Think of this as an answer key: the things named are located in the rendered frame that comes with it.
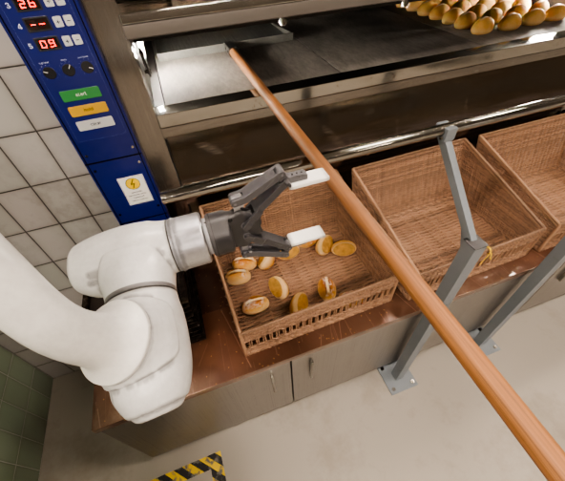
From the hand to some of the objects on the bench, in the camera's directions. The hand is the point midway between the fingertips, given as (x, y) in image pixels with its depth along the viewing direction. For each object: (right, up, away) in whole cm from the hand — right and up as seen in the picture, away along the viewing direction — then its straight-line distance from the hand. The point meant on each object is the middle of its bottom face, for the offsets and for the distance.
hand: (318, 206), depth 58 cm
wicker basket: (-1, -20, +66) cm, 69 cm away
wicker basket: (+113, +12, +89) cm, 144 cm away
